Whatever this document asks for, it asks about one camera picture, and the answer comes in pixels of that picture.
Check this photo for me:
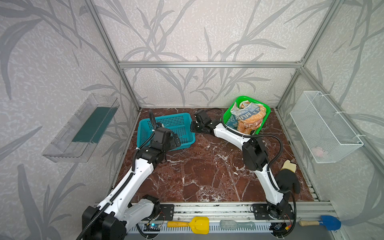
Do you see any orange bunny towel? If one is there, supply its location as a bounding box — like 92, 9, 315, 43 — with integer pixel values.
235, 101, 267, 135

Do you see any left controller board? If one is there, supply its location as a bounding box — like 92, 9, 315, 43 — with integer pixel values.
143, 223, 162, 232

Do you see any aluminium frame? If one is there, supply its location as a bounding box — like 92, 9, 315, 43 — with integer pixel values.
83, 0, 384, 211

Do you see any white wire wall basket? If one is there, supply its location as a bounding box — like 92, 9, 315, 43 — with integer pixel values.
290, 91, 364, 164

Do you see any clear plastic wall tray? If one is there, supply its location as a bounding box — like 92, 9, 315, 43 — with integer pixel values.
42, 94, 120, 163

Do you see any green plastic basket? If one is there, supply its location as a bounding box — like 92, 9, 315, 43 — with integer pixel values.
223, 96, 271, 136

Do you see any black and yellow glove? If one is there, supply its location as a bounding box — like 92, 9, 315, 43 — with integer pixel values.
275, 160, 301, 194

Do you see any teal plastic basket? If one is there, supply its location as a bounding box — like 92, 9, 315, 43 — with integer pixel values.
136, 112, 196, 151

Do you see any right controller board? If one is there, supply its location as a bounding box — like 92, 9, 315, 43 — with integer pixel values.
270, 223, 292, 234

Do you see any pink object in wire basket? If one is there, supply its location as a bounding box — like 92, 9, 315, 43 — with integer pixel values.
311, 147, 326, 158

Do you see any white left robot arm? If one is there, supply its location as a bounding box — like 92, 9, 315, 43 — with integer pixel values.
77, 111, 181, 240

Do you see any pale green brush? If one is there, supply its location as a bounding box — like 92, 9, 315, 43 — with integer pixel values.
220, 220, 256, 230

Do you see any blue bunny towel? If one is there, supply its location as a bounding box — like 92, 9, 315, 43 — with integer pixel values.
226, 101, 265, 135

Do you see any blue toy shovel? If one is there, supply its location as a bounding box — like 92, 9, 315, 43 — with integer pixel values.
299, 216, 342, 231

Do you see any yellow toy shovel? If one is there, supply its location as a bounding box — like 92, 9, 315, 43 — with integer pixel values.
167, 217, 210, 235

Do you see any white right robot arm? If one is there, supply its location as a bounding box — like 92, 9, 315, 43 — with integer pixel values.
191, 109, 301, 220

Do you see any controller board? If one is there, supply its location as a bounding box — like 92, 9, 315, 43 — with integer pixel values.
270, 223, 292, 234
143, 223, 162, 232

